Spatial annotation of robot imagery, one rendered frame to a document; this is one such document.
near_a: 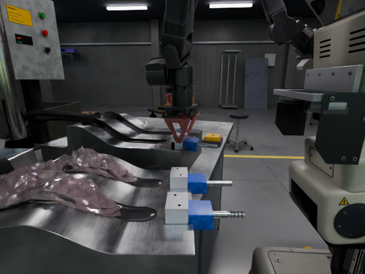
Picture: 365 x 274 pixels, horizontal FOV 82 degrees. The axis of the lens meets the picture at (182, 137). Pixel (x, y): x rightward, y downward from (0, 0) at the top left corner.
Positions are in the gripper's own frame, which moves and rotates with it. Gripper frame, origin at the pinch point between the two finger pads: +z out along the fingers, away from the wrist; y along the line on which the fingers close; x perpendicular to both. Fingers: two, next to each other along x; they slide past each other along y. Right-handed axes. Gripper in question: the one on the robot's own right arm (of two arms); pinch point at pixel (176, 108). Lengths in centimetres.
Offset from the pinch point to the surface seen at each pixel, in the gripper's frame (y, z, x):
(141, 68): -708, -62, -407
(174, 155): 36.0, 7.6, 12.1
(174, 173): 47, 7, 16
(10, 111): 27, -1, -61
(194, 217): 58, 9, 24
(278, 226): -65, 96, 55
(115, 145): 35.6, 6.4, -6.5
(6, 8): 12, -43, -72
